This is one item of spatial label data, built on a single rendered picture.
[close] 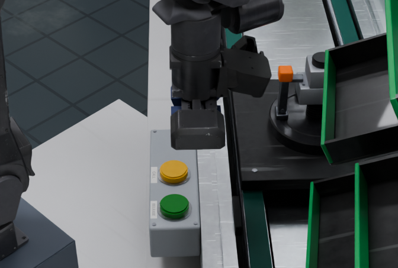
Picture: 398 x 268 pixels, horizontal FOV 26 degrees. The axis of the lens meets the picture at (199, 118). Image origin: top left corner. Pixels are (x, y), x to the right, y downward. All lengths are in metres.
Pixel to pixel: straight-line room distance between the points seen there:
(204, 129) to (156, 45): 0.73
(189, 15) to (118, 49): 2.26
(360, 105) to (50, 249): 0.44
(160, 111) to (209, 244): 0.43
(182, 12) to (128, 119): 0.58
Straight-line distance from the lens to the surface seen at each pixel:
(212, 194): 1.21
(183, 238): 1.18
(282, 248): 1.20
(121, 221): 1.32
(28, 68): 3.15
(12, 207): 0.96
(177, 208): 1.17
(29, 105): 2.98
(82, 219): 1.33
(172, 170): 1.23
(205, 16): 0.95
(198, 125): 0.96
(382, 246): 0.62
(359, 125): 0.71
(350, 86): 0.75
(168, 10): 0.94
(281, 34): 1.61
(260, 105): 1.35
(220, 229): 1.17
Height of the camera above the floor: 1.80
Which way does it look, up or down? 39 degrees down
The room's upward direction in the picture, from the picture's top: straight up
